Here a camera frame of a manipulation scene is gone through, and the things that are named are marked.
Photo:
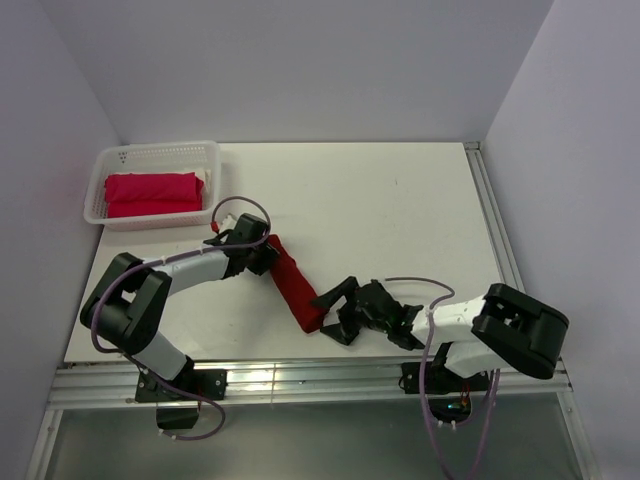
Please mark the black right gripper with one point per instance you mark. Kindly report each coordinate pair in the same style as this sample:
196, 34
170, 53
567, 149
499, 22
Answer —
347, 287

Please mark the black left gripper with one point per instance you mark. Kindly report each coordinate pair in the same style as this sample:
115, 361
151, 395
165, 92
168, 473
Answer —
268, 255

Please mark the dark red t shirt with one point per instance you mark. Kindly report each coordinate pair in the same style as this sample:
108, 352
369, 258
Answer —
295, 289

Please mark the white perforated plastic basket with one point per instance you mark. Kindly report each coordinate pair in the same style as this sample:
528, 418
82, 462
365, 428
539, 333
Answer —
151, 159

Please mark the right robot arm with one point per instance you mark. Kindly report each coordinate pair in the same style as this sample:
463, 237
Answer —
500, 329

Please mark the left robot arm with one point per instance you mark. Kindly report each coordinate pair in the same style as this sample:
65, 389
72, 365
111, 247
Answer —
127, 304

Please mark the white folded cloth in basket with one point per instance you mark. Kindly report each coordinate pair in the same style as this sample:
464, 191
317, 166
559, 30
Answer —
206, 177

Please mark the pink rolled t shirt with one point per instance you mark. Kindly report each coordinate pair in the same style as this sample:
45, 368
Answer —
132, 195

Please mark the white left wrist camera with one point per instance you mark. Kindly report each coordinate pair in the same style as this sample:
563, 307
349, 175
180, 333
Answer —
227, 223

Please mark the aluminium frame rail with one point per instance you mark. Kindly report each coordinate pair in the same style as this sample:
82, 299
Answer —
90, 386

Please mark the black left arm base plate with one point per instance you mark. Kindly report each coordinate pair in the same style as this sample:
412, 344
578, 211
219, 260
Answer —
210, 384

